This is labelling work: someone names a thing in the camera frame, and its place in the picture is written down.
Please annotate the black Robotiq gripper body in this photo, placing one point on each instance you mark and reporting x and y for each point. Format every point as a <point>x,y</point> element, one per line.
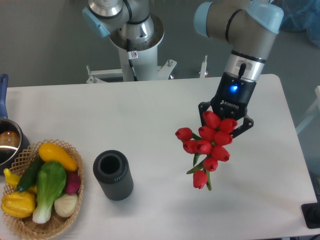
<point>232,97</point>

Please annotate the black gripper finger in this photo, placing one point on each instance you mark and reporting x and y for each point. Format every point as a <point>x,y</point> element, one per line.
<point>202,108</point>
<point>246,125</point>

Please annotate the red tulip bouquet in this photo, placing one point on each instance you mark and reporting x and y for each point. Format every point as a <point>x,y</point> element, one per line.
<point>207,147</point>

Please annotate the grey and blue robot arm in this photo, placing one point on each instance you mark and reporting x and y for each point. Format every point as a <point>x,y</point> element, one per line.
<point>249,26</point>

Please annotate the dark grey ribbed vase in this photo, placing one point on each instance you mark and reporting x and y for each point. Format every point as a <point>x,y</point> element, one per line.
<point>112,171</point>

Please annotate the blue plastic bag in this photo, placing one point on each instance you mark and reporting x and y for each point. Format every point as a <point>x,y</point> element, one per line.
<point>301,16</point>

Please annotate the black device at table edge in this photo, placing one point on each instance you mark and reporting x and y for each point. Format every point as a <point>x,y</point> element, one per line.
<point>311,214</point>

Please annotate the purple red radish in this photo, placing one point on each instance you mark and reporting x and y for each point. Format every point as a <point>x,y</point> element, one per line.
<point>73,183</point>

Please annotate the yellow squash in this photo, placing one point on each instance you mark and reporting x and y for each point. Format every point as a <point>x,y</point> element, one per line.
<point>49,152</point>

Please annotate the green bok choy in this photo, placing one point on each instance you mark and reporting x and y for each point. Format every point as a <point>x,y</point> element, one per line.
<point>51,180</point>

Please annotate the white garlic bulb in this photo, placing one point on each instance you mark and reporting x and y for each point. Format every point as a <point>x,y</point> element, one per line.
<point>66,204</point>

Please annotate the dark green cucumber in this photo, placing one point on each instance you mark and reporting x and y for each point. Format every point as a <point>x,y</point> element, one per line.
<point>29,177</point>

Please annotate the small yellow gourd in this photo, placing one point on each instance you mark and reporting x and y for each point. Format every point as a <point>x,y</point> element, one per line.
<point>13,179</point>

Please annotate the yellow bell pepper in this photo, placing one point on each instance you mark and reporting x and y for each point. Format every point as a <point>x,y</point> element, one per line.
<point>18,204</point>

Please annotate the woven wicker basket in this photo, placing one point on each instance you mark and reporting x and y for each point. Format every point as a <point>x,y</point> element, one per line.
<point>25,228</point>

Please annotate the white frame at right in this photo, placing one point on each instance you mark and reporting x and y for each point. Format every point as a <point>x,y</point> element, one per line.
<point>312,112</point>

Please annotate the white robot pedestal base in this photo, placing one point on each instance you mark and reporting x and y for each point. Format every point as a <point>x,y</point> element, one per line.
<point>137,46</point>

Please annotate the blue handled saucepan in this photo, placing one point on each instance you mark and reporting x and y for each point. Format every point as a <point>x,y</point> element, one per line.
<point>12,139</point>

